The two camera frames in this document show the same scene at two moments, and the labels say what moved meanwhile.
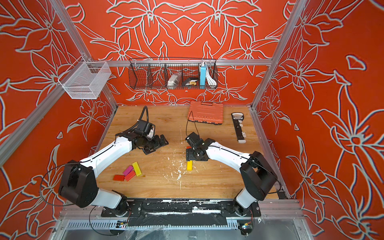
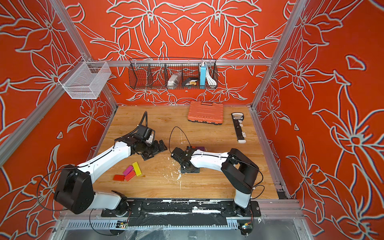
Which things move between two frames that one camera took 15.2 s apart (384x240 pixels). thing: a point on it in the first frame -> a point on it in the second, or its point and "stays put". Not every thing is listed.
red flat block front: [118, 177] stays put
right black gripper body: [191, 155] -> [184, 171]
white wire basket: [85, 80] stays put
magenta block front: [127, 170] stays put
